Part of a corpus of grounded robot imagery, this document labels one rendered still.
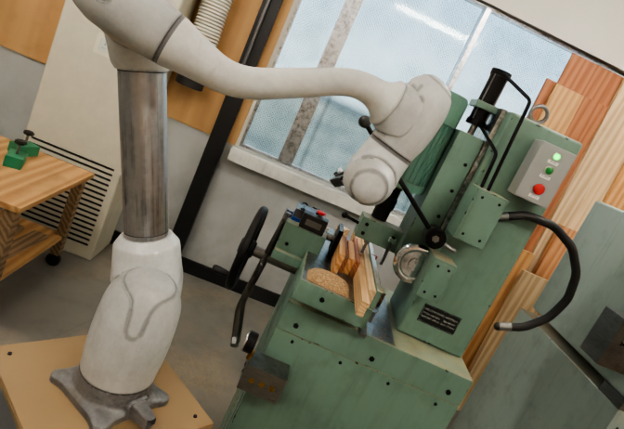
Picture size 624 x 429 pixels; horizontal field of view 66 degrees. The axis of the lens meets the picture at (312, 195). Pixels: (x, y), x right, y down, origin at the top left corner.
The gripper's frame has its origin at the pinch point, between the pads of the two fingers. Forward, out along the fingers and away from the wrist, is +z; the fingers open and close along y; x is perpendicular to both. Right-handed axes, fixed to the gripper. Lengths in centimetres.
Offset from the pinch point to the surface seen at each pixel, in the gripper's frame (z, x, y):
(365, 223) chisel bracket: 10.1, -18.3, -11.4
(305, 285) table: -14.7, -16.5, -31.0
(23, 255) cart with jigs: 59, 45, -147
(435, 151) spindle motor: 7.5, -12.1, 17.5
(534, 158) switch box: -2.8, -26.8, 36.6
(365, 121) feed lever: -1.7, 7.7, 6.6
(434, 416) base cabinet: -8, -72, -27
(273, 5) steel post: 135, 76, 4
